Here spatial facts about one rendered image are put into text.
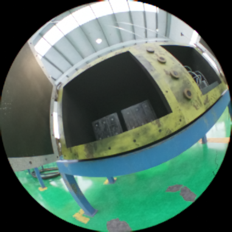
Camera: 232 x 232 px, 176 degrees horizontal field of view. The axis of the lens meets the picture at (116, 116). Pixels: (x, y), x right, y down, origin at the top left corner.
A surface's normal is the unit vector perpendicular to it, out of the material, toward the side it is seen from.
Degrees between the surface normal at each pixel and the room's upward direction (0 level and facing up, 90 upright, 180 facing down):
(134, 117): 90
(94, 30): 180
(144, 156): 90
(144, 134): 90
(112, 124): 90
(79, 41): 180
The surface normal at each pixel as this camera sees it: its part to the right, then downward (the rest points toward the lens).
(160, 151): -0.27, -0.19
